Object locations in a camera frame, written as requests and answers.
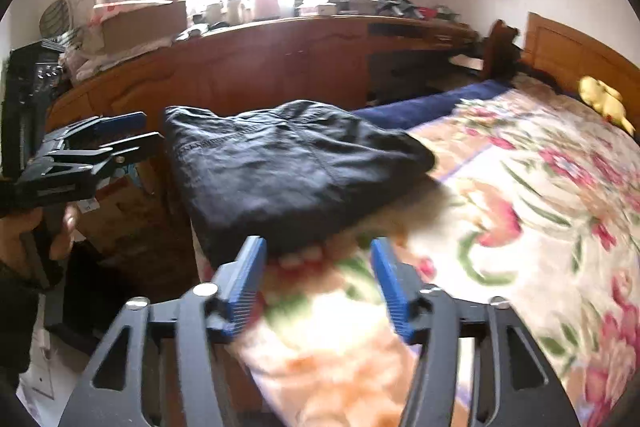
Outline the person's left hand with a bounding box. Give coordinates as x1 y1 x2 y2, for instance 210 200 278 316
1 204 80 280

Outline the wooden chair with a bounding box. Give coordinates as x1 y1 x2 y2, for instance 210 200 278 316
480 20 521 80

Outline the cardboard box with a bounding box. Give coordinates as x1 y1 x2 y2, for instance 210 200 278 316
91 0 188 54

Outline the floral bed blanket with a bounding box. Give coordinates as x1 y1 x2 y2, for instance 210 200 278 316
234 77 639 426

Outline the navy blue bed sheet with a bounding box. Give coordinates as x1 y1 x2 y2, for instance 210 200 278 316
352 79 511 130

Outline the pink bottle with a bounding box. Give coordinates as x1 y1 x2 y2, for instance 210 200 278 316
254 0 280 20

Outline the yellow plush toy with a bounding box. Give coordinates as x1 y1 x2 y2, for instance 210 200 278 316
578 76 636 136

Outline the wooden bed headboard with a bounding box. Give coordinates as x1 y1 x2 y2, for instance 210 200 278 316
523 12 640 127

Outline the black jacket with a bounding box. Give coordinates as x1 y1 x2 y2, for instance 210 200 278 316
164 100 435 267

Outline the long wooden desk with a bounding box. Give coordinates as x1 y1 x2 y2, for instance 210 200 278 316
46 16 477 130

